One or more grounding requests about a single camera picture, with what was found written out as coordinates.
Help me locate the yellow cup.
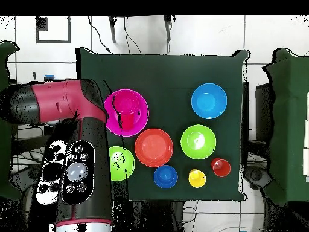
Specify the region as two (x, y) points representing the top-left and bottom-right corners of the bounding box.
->
(188, 169), (207, 189)

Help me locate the green cloth covered side table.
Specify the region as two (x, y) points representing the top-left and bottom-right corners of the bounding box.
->
(0, 41), (22, 201)
(263, 48), (309, 205)

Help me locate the orange bowl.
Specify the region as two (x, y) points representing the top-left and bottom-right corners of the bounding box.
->
(134, 128), (174, 168)

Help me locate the lime green bowl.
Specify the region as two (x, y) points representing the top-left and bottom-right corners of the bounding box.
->
(109, 146), (136, 182)
(180, 124), (217, 161)

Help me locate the small crimson pink bowl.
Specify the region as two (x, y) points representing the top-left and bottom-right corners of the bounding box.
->
(113, 90), (141, 116)

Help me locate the small dark blue bowl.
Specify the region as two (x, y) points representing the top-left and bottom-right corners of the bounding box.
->
(153, 164), (179, 190)

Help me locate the large magenta bowl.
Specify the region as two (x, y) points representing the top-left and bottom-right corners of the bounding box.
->
(103, 88), (150, 138)

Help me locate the dark green table cloth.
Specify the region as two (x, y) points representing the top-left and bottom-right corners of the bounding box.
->
(75, 47), (249, 202)

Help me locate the orange cup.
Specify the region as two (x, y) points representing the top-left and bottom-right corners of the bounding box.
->
(211, 158), (232, 178)

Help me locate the black square floor frame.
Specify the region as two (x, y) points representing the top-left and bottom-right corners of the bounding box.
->
(35, 16), (71, 44)

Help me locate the red cup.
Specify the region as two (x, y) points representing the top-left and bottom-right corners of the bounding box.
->
(119, 112), (136, 132)

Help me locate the black tripod leg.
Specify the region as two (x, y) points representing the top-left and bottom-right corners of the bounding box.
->
(107, 16), (118, 44)
(163, 16), (173, 42)

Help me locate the black metal stand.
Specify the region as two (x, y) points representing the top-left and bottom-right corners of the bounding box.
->
(241, 80), (275, 167)
(10, 124), (55, 164)

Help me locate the black pedestal foot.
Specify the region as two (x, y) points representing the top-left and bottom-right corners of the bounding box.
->
(10, 165), (42, 192)
(243, 165), (273, 192)

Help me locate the light blue bowl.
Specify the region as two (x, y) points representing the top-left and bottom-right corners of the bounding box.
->
(191, 83), (228, 120)

